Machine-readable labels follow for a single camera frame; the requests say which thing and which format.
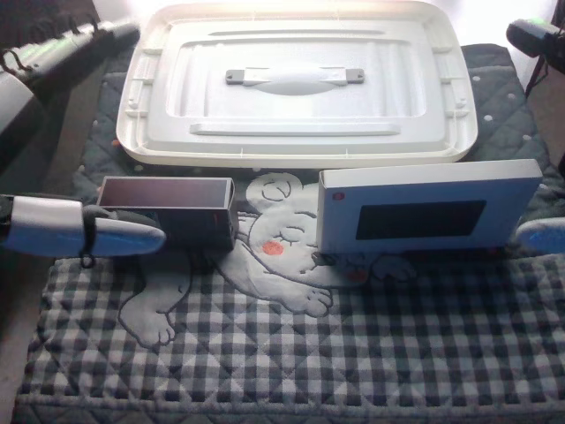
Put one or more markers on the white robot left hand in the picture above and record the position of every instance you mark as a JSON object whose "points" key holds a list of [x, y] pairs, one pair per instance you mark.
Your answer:
{"points": [[119, 238]]}

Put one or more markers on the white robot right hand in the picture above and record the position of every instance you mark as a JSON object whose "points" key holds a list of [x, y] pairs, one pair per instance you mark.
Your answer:
{"points": [[545, 238]]}

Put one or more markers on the white plastic lid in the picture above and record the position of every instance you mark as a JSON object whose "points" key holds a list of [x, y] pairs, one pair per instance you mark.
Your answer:
{"points": [[296, 119]]}

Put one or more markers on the dark rectangular box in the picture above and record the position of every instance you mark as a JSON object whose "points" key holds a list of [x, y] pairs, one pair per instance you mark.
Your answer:
{"points": [[194, 221]]}

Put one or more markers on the grey checked bear quilt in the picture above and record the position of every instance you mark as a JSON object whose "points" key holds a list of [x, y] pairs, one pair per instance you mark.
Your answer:
{"points": [[273, 353]]}

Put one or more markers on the white box with dark window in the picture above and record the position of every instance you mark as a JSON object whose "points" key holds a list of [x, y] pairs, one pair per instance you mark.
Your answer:
{"points": [[424, 190]]}

